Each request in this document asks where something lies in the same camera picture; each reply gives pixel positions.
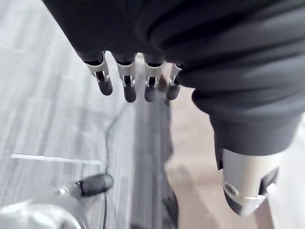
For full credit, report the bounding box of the left robot hand black cloth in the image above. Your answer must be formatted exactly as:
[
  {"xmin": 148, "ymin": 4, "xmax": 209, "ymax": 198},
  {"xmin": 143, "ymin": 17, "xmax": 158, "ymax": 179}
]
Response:
[{"xmin": 42, "ymin": 0, "xmax": 305, "ymax": 217}]

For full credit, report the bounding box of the beige bed sheet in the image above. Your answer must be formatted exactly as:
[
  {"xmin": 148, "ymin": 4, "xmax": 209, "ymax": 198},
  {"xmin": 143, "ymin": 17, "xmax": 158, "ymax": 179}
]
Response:
[{"xmin": 157, "ymin": 71, "xmax": 275, "ymax": 229}]

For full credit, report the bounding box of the silver robot leg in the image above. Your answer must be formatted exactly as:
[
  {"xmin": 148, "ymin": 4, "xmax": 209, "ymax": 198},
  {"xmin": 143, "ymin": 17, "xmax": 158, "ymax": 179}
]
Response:
[{"xmin": 0, "ymin": 185, "xmax": 83, "ymax": 229}]

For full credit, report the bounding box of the dark grey bed frame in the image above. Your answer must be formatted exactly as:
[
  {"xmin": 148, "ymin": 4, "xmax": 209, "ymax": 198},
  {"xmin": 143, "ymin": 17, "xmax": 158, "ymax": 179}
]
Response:
[{"xmin": 130, "ymin": 93, "xmax": 180, "ymax": 229}]

